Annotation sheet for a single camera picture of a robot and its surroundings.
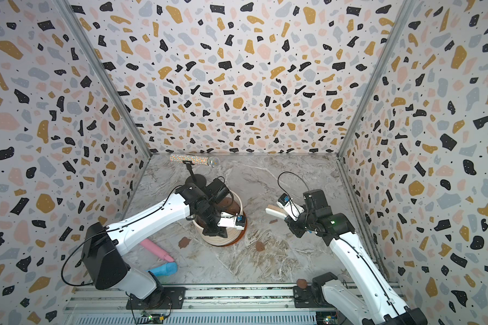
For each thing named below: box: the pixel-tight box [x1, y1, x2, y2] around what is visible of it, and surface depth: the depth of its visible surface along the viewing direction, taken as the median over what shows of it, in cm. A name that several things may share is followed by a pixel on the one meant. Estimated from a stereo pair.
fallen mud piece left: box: [178, 236, 192, 250], surface depth 90 cm
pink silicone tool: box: [140, 238, 175, 263], surface depth 84 cm
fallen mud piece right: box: [255, 241, 266, 252], surface depth 89 cm
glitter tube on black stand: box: [169, 153, 221, 187], surface depth 93 cm
